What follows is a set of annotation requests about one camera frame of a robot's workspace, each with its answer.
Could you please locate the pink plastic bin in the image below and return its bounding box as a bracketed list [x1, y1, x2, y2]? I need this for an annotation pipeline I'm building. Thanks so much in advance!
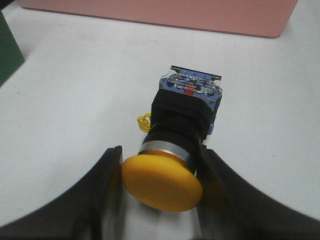
[19, 0, 298, 38]

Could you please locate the green cube middle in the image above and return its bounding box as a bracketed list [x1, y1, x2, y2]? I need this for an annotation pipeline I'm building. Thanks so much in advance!
[0, 11, 25, 86]

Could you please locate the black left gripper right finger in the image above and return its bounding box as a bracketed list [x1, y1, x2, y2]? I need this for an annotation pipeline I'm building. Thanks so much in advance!
[196, 146, 320, 240]

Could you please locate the yellow push button switch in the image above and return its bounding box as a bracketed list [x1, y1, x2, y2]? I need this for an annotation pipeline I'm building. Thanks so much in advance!
[121, 66, 223, 212]

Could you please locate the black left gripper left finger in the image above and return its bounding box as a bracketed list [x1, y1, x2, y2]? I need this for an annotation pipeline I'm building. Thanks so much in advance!
[0, 146, 123, 240]

